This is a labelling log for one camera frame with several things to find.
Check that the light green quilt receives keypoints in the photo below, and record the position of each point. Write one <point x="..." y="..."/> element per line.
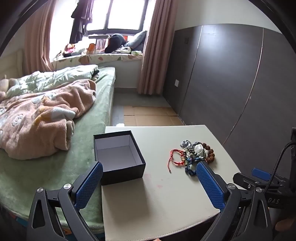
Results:
<point x="46" y="78"/>

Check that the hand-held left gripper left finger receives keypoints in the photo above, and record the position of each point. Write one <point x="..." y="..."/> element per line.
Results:
<point x="89" y="185"/>

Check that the grey pillow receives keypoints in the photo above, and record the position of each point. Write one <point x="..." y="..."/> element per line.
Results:
<point x="137" y="40"/>

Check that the heap of colourful toys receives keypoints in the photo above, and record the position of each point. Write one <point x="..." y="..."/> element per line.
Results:
<point x="69" y="49"/>

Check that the peach fleece blanket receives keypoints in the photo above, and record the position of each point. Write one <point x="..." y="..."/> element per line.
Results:
<point x="34" y="129"/>

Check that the beige padded headboard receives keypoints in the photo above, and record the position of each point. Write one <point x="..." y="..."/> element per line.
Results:
<point x="11" y="62"/>

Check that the beige plush toy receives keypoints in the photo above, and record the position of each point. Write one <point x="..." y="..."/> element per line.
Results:
<point x="7" y="84"/>

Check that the printed window seat cushion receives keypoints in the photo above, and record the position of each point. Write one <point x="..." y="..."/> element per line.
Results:
<point x="92" y="59"/>

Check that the clutter on window seat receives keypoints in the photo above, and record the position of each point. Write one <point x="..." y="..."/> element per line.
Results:
<point x="124" y="16"/>

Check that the orange packet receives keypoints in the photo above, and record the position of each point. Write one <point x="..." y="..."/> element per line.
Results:
<point x="91" y="48"/>

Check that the flat cardboard sheet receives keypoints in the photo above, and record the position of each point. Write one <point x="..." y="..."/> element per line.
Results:
<point x="150" y="115"/>

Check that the black square box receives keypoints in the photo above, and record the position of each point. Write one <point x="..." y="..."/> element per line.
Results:
<point x="124" y="171"/>

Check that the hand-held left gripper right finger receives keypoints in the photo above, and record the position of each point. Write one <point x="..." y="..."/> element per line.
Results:
<point x="209" y="185"/>

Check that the dark cloth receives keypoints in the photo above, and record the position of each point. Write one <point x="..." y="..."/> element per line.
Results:
<point x="95" y="73"/>

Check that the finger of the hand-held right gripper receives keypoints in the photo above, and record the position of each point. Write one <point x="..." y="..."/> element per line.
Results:
<point x="260" y="173"/>

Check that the green bed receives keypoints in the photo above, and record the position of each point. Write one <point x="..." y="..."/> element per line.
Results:
<point x="92" y="139"/>

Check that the white wall socket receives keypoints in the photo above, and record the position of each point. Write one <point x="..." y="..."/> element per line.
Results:
<point x="176" y="83"/>

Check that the pink curtain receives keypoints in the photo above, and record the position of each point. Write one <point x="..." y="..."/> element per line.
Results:
<point x="152" y="58"/>
<point x="37" y="41"/>

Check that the small white table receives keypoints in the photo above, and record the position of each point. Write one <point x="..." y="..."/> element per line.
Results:
<point x="98" y="36"/>

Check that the hanging dark clothes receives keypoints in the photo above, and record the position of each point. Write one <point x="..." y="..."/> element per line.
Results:
<point x="79" y="27"/>

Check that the dark brown wardrobe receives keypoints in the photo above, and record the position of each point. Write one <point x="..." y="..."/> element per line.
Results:
<point x="219" y="81"/>

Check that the small green box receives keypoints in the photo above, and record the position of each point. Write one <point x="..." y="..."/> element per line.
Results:
<point x="136" y="53"/>

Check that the black bag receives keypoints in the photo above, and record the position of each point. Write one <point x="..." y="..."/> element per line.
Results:
<point x="115" y="41"/>

